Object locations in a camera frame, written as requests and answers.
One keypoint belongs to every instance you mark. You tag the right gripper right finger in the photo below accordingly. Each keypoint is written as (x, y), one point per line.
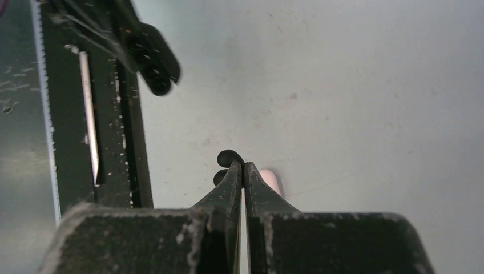
(282, 239)

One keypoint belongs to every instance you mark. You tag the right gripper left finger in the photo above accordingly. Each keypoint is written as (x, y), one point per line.
(203, 238)

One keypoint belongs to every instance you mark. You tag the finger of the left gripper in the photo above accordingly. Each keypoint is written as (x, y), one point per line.
(105, 24)

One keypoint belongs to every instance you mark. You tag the black charging case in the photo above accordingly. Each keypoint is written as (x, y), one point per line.
(154, 59)

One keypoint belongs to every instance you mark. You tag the white charging case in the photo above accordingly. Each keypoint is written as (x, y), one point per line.
(271, 180)

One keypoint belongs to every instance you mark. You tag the black earbud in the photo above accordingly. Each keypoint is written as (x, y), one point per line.
(224, 159)

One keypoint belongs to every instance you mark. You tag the white slotted cable duct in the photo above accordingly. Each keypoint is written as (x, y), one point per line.
(45, 125)

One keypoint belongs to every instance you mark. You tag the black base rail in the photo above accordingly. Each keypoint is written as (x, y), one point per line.
(95, 121)

